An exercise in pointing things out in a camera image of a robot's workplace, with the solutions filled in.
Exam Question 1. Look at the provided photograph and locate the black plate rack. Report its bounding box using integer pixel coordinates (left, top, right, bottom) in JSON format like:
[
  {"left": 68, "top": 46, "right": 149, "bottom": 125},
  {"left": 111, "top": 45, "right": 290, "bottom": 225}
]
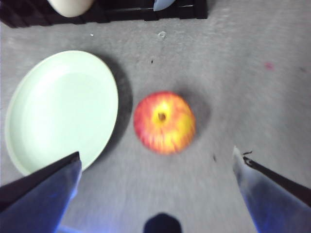
[{"left": 0, "top": 0, "right": 208, "bottom": 29}]

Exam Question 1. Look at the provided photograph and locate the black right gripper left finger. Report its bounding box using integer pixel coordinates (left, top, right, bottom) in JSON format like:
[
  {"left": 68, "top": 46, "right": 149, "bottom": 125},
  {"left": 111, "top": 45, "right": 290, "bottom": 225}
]
[{"left": 0, "top": 151, "right": 82, "bottom": 233}]

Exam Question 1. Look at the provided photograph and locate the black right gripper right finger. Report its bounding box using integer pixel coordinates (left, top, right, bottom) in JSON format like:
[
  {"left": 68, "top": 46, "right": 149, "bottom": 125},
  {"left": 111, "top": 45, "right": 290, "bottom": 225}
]
[{"left": 232, "top": 145, "right": 311, "bottom": 233}]

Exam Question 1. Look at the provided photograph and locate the blue plate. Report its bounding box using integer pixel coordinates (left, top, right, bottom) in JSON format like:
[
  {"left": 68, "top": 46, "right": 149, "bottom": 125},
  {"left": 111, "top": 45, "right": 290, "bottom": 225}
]
[{"left": 153, "top": 0, "right": 176, "bottom": 12}]

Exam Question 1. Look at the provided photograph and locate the green plate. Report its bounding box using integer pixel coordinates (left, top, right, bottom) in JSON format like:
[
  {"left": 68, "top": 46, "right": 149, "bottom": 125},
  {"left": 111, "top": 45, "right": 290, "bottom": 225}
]
[{"left": 4, "top": 50, "right": 120, "bottom": 177}]

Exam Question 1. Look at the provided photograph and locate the cream white plate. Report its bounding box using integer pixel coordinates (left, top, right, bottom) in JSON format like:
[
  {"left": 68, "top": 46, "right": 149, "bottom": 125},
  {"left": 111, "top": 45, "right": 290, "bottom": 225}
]
[{"left": 47, "top": 0, "right": 94, "bottom": 18}]

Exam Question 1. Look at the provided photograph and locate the red yellow apple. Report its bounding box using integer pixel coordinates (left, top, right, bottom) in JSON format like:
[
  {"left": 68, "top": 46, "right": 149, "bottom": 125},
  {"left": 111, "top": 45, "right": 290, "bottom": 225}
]
[{"left": 133, "top": 91, "right": 196, "bottom": 155}]

